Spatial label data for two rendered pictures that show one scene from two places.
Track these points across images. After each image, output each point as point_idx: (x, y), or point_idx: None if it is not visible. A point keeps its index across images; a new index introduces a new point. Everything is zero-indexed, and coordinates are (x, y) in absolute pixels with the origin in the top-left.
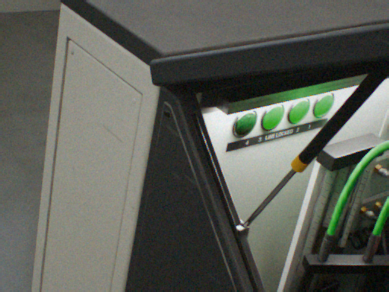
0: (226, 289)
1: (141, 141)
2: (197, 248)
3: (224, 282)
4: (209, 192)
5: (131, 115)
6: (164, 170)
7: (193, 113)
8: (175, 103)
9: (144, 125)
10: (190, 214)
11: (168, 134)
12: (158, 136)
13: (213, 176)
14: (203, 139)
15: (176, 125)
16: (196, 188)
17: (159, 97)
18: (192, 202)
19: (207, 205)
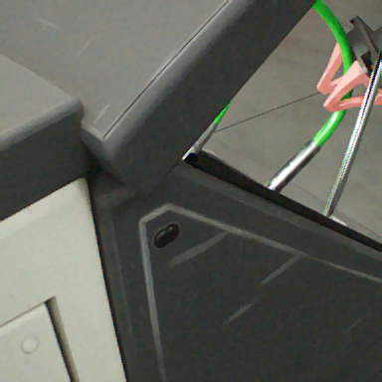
0: (375, 305)
1: (107, 381)
2: (317, 336)
3: (372, 302)
4: (323, 231)
5: (40, 381)
6: (202, 344)
7: (198, 156)
8: (181, 177)
9: (100, 347)
10: (291, 318)
11: (188, 274)
12: (156, 313)
13: (293, 209)
14: (244, 177)
15: (208, 223)
16: (298, 265)
17: (116, 232)
18: (293, 296)
19: (324, 258)
